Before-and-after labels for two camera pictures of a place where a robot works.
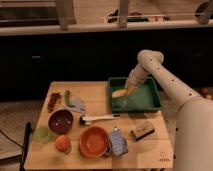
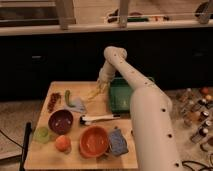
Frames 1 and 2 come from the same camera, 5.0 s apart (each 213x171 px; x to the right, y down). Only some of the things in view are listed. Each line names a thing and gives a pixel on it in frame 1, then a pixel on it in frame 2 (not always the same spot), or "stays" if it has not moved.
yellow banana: x=118 y=93 → x=93 y=93
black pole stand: x=28 y=133 stays
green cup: x=42 y=135 stays
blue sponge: x=117 y=142 stays
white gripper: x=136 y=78 → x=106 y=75
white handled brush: x=86 y=120 stays
